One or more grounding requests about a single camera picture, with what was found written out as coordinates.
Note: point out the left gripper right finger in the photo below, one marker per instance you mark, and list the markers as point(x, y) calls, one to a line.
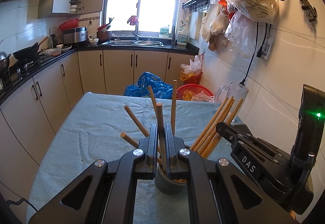
point(218, 192)

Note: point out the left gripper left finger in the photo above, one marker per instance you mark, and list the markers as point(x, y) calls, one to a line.
point(105, 191)

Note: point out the dark utensil holder cup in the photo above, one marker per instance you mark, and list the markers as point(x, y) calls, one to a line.
point(165, 185)

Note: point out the grey-blue table cloth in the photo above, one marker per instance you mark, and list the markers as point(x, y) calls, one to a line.
point(92, 131)

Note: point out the clear glass mug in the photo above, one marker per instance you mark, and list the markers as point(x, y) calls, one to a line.
point(236, 90)

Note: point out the red plastic basin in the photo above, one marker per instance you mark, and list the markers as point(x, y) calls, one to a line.
point(194, 92)

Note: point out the red basket with bags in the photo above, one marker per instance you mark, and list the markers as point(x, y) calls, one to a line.
point(191, 73)

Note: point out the dark red utensil pot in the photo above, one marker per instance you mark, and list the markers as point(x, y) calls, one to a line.
point(103, 32)

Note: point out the black wok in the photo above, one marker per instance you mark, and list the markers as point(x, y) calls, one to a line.
point(29, 52)

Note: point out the silver rice cooker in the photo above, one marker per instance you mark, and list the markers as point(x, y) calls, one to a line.
point(75, 35)

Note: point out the steel lidded pot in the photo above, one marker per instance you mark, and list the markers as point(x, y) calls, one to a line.
point(4, 63)

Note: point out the red colander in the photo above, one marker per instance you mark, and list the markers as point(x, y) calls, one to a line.
point(69, 24)

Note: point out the black wall shelf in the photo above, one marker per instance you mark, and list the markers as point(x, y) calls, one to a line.
point(195, 5)

